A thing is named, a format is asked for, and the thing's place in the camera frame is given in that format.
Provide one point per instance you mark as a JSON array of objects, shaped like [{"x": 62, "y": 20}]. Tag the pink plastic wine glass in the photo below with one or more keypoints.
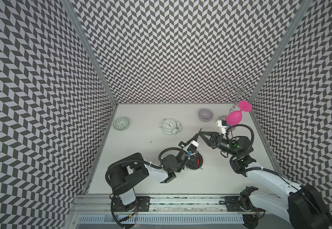
[{"x": 235, "y": 117}]

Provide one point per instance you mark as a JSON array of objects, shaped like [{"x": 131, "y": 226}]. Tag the lilac small bowl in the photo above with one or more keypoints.
[{"x": 205, "y": 115}]

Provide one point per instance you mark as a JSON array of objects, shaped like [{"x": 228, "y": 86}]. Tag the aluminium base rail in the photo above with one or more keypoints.
[{"x": 183, "y": 203}]

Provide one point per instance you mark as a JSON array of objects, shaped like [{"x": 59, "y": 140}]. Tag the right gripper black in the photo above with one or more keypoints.
[{"x": 214, "y": 135}]

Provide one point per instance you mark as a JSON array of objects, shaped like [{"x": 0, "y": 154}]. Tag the green patterned glass dish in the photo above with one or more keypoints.
[{"x": 121, "y": 123}]

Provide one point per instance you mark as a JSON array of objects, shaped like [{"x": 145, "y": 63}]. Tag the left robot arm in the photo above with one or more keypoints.
[{"x": 122, "y": 176}]

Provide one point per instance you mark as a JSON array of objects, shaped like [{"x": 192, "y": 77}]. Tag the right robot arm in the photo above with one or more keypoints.
[{"x": 300, "y": 205}]

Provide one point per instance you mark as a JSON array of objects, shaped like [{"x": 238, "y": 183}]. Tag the white alarm clock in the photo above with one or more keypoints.
[
  {"x": 171, "y": 127},
  {"x": 192, "y": 162}
]

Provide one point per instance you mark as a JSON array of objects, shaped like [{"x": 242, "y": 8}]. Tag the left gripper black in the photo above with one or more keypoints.
[{"x": 182, "y": 144}]

